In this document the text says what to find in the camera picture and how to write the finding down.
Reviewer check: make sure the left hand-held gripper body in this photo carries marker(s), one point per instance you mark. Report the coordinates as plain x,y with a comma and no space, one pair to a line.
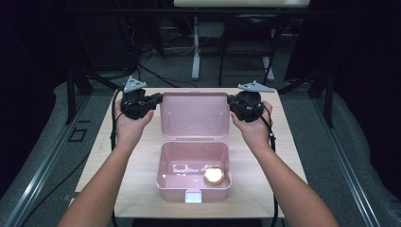
135,104

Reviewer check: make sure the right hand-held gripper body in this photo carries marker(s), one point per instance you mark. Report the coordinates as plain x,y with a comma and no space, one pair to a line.
250,107

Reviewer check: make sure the pink storage box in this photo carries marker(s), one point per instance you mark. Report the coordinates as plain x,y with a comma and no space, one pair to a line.
194,116

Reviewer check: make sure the person's left hand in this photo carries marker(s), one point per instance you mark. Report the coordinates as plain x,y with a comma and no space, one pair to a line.
130,130

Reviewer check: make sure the person's right hand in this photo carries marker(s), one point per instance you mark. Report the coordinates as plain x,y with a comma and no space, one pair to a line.
255,134

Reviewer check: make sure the white desk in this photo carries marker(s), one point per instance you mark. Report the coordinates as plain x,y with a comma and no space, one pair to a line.
196,63

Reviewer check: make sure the black chair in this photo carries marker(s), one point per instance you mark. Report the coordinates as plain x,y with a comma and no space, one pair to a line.
252,20

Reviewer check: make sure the grey tape strip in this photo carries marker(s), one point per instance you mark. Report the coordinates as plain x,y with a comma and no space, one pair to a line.
66,197

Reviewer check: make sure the black metal frame stand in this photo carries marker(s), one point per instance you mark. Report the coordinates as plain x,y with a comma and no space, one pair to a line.
70,94
329,101

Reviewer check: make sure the black horizontal frame bar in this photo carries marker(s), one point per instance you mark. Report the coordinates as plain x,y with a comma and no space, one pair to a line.
126,11

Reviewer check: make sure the aluminium floor rail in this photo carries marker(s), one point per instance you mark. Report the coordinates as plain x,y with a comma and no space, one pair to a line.
346,170
41,171

